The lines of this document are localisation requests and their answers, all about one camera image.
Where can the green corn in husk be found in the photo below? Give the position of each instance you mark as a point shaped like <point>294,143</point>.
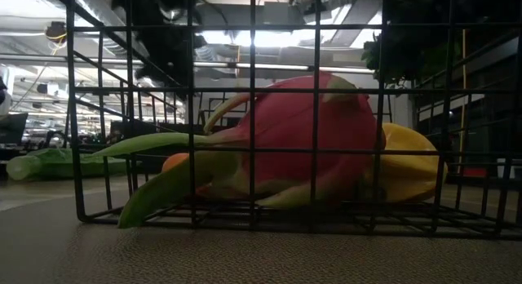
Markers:
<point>49,163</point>

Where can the dark computer monitor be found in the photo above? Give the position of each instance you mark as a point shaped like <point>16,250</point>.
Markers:
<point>12,129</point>

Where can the pink dragon fruit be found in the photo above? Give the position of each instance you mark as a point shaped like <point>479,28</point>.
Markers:
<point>285,121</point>

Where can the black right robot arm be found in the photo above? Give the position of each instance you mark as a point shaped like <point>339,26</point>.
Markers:
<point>163,43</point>

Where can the yellow bell pepper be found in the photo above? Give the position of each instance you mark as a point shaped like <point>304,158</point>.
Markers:
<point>408,178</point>

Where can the potted green plant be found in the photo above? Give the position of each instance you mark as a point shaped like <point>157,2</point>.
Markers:
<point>408,51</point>

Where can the tangerine bunch with green leaves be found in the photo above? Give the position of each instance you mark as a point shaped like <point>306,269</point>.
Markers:
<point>175,161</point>

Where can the long ceiling light tube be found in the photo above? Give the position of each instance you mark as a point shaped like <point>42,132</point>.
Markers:
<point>277,66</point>

